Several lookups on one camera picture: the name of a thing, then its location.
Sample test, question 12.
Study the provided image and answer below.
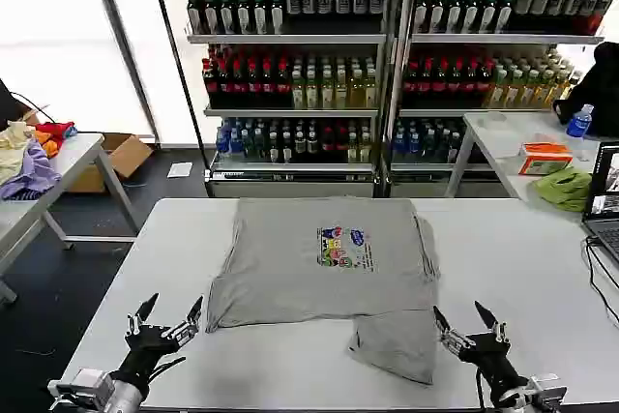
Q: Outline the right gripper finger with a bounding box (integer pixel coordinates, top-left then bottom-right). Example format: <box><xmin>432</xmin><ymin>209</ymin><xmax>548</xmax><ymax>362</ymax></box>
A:
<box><xmin>432</xmin><ymin>305</ymin><xmax>466</xmax><ymax>354</ymax></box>
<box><xmin>473</xmin><ymin>300</ymin><xmax>511</xmax><ymax>345</ymax></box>

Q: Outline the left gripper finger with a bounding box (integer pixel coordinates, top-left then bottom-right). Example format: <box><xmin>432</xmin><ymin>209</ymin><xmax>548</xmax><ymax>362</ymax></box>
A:
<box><xmin>161</xmin><ymin>295</ymin><xmax>205</xmax><ymax>349</ymax></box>
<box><xmin>125</xmin><ymin>292</ymin><xmax>161</xmax><ymax>338</ymax></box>

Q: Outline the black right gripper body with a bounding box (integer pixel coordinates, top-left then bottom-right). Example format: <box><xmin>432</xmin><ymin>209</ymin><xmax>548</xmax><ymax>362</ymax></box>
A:
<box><xmin>457</xmin><ymin>331</ymin><xmax>529</xmax><ymax>407</ymax></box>

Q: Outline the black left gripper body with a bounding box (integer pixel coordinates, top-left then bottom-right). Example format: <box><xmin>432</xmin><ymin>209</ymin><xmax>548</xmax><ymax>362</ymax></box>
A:
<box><xmin>113</xmin><ymin>326</ymin><xmax>178</xmax><ymax>388</ymax></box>

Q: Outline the grey printed T-shirt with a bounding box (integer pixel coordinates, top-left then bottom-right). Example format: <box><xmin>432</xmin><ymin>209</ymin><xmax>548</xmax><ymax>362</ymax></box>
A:
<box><xmin>205</xmin><ymin>195</ymin><xmax>442</xmax><ymax>386</ymax></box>

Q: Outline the green cloth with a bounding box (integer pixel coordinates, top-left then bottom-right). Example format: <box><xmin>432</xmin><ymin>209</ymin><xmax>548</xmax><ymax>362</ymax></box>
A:
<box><xmin>528</xmin><ymin>165</ymin><xmax>593</xmax><ymax>214</ymax></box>

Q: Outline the brown cardboard box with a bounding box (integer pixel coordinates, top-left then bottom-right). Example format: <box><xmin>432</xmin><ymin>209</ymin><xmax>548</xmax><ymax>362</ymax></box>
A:
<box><xmin>65</xmin><ymin>132</ymin><xmax>155</xmax><ymax>194</ymax></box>

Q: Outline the open dark laptop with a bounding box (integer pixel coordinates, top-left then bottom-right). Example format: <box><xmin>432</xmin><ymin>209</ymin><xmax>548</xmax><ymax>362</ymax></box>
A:
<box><xmin>580</xmin><ymin>140</ymin><xmax>619</xmax><ymax>264</ymax></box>

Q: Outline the grey side table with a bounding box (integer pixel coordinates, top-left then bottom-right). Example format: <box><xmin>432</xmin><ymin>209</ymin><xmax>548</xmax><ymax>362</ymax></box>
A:
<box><xmin>0</xmin><ymin>131</ymin><xmax>141</xmax><ymax>306</ymax></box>

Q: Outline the orange tissue box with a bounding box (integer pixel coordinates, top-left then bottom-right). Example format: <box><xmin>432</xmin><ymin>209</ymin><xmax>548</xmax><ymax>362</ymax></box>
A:
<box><xmin>516</xmin><ymin>140</ymin><xmax>575</xmax><ymax>176</ymax></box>

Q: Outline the purple cloth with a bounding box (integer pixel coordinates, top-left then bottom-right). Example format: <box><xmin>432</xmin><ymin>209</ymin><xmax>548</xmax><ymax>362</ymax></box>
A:
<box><xmin>0</xmin><ymin>137</ymin><xmax>63</xmax><ymax>201</ymax></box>

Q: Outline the white side table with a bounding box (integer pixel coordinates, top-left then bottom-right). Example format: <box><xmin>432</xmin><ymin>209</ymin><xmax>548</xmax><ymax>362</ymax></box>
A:
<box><xmin>444</xmin><ymin>110</ymin><xmax>619</xmax><ymax>214</ymax></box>

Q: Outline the orange cloth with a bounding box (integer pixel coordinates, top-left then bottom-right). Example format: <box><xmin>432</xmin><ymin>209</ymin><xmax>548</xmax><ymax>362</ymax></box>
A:
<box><xmin>37</xmin><ymin>136</ymin><xmax>63</xmax><ymax>159</ymax></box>

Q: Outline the clear plastic cup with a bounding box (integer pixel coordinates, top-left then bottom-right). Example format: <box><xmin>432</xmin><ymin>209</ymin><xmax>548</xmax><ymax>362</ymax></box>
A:
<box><xmin>481</xmin><ymin>110</ymin><xmax>509</xmax><ymax>130</ymax></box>

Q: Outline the red cloth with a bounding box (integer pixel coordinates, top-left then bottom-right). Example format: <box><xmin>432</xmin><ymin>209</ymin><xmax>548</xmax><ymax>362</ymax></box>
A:
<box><xmin>34</xmin><ymin>120</ymin><xmax>74</xmax><ymax>144</ymax></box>

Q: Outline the cream cloth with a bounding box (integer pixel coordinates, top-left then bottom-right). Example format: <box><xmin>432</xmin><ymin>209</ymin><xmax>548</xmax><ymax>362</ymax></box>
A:
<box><xmin>0</xmin><ymin>118</ymin><xmax>38</xmax><ymax>187</ymax></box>

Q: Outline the blue plastic bottle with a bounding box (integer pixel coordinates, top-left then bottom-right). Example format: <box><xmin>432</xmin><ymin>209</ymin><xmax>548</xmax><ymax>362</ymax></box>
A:
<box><xmin>565</xmin><ymin>103</ymin><xmax>595</xmax><ymax>139</ymax></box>

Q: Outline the black chair back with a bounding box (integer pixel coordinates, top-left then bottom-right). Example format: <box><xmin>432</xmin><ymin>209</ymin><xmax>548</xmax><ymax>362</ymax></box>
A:
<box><xmin>0</xmin><ymin>77</ymin><xmax>31</xmax><ymax>132</ymax></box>

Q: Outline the black bag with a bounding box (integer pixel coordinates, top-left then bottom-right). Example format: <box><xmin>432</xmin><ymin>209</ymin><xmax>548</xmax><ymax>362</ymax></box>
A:
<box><xmin>551</xmin><ymin>40</ymin><xmax>619</xmax><ymax>139</ymax></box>

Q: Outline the shelf rack with bottles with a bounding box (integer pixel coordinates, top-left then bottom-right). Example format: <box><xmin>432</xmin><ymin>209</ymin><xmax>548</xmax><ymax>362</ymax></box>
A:
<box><xmin>181</xmin><ymin>0</ymin><xmax>394</xmax><ymax>199</ymax></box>
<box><xmin>386</xmin><ymin>0</ymin><xmax>615</xmax><ymax>199</ymax></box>

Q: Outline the black slanted pole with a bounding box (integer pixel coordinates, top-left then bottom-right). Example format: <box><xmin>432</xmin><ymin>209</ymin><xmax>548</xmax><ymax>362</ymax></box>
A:
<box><xmin>143</xmin><ymin>0</ymin><xmax>210</xmax><ymax>185</ymax></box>

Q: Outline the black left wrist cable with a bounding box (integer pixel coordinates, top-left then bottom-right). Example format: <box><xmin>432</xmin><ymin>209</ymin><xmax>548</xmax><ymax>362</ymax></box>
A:
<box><xmin>144</xmin><ymin>355</ymin><xmax>188</xmax><ymax>386</ymax></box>

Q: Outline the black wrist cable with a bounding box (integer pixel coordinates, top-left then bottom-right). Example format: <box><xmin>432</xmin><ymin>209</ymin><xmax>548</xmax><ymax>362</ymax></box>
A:
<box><xmin>144</xmin><ymin>355</ymin><xmax>188</xmax><ymax>386</ymax></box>
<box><xmin>474</xmin><ymin>365</ymin><xmax>488</xmax><ymax>412</ymax></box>

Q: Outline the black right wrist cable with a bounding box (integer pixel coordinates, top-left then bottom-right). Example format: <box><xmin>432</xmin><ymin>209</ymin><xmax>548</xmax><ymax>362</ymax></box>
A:
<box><xmin>474</xmin><ymin>365</ymin><xmax>488</xmax><ymax>412</ymax></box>

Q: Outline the black laptop cable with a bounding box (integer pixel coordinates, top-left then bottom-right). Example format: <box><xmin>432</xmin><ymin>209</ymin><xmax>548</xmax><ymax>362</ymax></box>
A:
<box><xmin>583</xmin><ymin>233</ymin><xmax>619</xmax><ymax>328</ymax></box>

